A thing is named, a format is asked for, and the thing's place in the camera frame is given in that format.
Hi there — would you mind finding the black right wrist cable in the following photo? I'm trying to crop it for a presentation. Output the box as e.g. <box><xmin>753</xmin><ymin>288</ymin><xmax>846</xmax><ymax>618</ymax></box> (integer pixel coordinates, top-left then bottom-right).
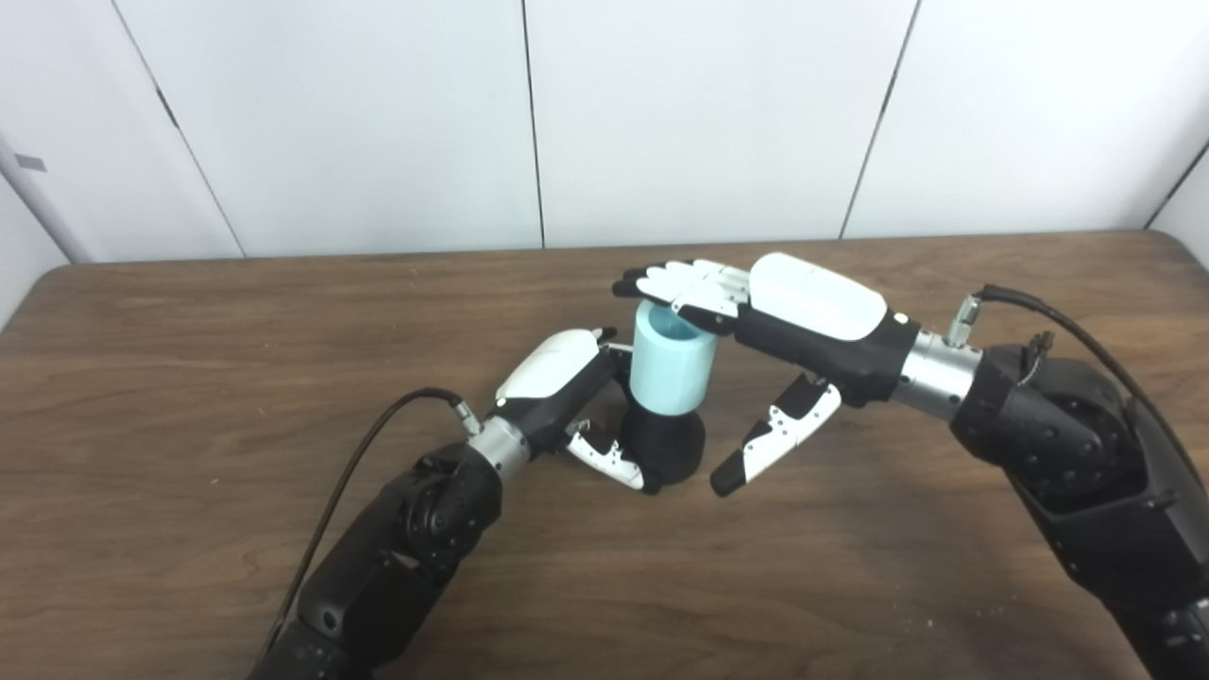
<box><xmin>947</xmin><ymin>284</ymin><xmax>1209</xmax><ymax>492</ymax></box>

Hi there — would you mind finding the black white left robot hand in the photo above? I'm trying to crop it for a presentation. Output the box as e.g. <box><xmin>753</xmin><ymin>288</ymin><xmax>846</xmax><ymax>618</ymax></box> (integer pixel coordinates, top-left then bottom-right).
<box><xmin>491</xmin><ymin>327</ymin><xmax>662</xmax><ymax>495</ymax></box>

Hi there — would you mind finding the light blue cylinder cup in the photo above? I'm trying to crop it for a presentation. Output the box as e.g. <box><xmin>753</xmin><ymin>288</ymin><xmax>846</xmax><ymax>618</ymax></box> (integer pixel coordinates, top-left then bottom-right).
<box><xmin>628</xmin><ymin>300</ymin><xmax>719</xmax><ymax>417</ymax></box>

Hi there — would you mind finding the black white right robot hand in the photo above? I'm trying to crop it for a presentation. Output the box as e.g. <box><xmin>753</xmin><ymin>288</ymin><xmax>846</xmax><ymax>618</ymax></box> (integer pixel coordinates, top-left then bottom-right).
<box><xmin>612</xmin><ymin>252</ymin><xmax>922</xmax><ymax>499</ymax></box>

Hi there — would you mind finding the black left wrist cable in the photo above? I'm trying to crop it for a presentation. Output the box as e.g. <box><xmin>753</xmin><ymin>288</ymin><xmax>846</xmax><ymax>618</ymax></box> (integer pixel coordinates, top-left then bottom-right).
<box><xmin>260</xmin><ymin>387</ymin><xmax>483</xmax><ymax>662</ymax></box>

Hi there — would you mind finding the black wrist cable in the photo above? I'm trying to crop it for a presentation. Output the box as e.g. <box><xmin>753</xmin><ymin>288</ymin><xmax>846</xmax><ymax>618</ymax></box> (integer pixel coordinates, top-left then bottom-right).
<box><xmin>260</xmin><ymin>387</ymin><xmax>483</xmax><ymax>662</ymax></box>
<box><xmin>947</xmin><ymin>284</ymin><xmax>1209</xmax><ymax>492</ymax></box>

